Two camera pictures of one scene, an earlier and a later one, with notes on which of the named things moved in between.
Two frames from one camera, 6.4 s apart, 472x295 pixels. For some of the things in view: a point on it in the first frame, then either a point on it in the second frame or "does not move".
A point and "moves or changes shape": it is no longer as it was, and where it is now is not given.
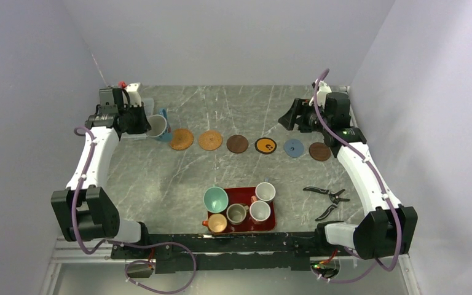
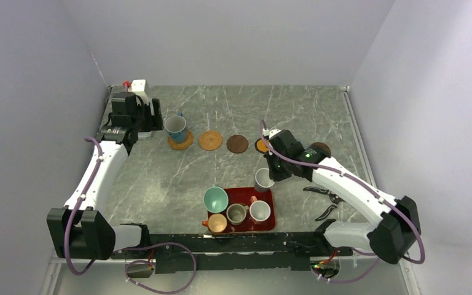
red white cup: x=259 y=211 does not move
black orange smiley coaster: x=265 y=145 does not move
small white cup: x=265 y=191 -> x=263 y=182
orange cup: x=216 y=223 does not move
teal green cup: x=215 y=199 does not move
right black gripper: x=300 y=107 -> x=275 y=175
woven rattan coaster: x=210 y=140 does not move
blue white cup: x=160 y=125 moves or changes shape
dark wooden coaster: x=237 y=144 does not move
